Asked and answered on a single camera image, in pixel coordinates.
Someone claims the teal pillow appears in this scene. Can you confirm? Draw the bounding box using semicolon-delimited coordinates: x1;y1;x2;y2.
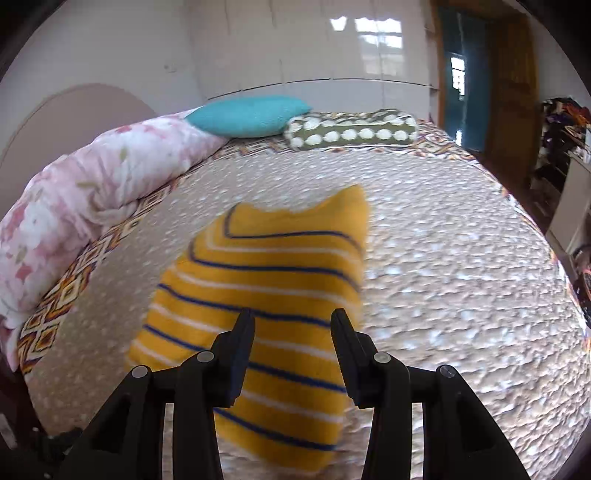
185;95;312;138

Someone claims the wooden door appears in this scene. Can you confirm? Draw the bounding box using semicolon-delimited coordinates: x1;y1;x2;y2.
485;14;541;185

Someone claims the cluttered shoe rack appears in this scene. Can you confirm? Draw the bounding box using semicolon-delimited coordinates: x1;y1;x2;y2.
531;96;591;222

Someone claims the yellow striped sweater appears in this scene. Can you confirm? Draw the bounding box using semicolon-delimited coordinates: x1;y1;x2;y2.
127;184;372;476

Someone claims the bed with beige quilt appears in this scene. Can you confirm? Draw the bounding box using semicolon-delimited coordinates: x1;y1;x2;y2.
18;112;591;480

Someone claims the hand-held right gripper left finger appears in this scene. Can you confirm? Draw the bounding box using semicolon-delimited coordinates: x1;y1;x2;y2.
58;308;256;480

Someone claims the pink floral duvet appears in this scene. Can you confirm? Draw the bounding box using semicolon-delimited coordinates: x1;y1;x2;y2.
0;110;229;370

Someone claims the olive pillow with white pattern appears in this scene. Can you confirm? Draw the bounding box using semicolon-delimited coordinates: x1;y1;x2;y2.
283;109;419;151

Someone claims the pale curved headboard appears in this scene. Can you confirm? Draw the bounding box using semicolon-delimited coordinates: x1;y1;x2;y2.
0;83;158;213

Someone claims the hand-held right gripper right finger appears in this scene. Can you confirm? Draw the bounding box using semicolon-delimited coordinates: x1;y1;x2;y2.
331;308;532;480

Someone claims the white glossy wardrobe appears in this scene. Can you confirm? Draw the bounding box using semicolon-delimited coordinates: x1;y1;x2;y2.
189;0;439;121

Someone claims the white cabinet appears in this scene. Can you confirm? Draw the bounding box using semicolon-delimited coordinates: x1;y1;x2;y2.
547;152;591;254

